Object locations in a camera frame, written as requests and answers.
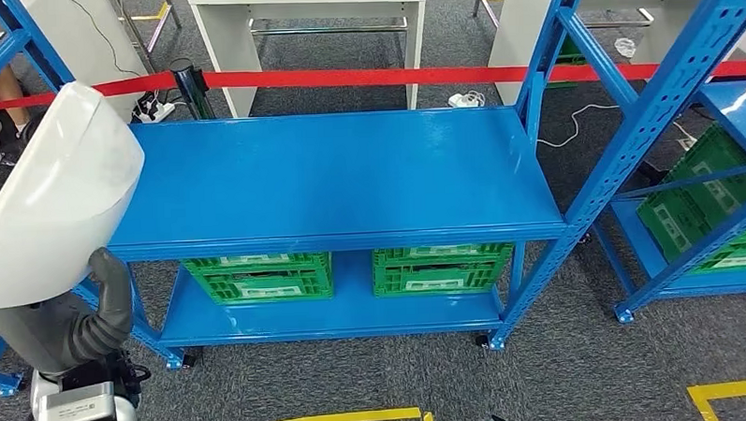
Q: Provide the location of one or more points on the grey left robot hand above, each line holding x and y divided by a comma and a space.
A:
54, 335

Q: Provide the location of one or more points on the white curved plastic part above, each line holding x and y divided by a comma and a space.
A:
56, 195

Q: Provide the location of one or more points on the green plastic crate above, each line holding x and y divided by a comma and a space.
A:
198, 268
390, 259
571, 56
647, 215
712, 154
215, 296
391, 289

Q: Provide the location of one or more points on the white power strip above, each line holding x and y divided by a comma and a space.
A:
158, 111

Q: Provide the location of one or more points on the person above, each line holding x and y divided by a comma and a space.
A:
9, 91

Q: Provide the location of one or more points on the red barrier belt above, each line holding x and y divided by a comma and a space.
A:
139, 83
374, 77

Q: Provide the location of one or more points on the white table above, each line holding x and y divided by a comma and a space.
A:
519, 43
228, 53
75, 39

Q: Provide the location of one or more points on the white plug adapter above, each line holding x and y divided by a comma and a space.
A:
460, 100

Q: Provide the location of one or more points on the clear plastic bag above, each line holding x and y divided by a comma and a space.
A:
625, 47

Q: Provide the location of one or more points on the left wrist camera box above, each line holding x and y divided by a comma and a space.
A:
73, 409

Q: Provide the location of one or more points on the black stanchion post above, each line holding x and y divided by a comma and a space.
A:
190, 85

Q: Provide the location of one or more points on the metal leg frame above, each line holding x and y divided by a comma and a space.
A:
170, 10

